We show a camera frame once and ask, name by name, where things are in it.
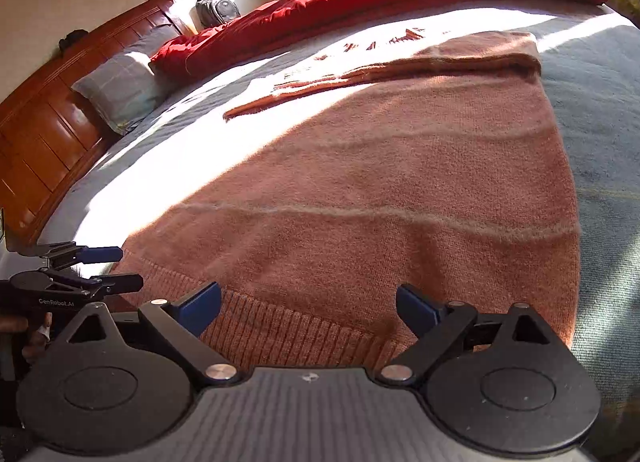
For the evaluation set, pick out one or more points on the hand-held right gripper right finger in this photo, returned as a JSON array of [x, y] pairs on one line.
[[417, 306]]

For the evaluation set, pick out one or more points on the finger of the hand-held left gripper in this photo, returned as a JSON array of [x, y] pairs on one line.
[[102, 254], [125, 282]]

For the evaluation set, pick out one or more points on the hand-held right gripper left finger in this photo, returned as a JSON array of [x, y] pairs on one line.
[[202, 306]]

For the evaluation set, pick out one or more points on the pink knit sweater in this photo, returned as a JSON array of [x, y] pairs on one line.
[[375, 182]]

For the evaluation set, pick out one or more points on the person's left hand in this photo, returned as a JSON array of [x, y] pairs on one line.
[[35, 342]]

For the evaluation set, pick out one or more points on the wooden headboard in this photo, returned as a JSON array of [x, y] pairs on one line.
[[55, 127]]

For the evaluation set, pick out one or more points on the grey plaid pillow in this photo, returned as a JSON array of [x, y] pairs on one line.
[[120, 87]]

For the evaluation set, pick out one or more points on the small dark cloth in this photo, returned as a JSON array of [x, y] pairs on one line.
[[74, 39]]

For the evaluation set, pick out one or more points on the bed with grey-green sheet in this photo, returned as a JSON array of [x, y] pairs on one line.
[[600, 117]]

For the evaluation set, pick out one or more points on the grey backpack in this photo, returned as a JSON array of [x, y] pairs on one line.
[[217, 9]]

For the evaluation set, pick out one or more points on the yellow bag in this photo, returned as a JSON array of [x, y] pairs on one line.
[[627, 7]]

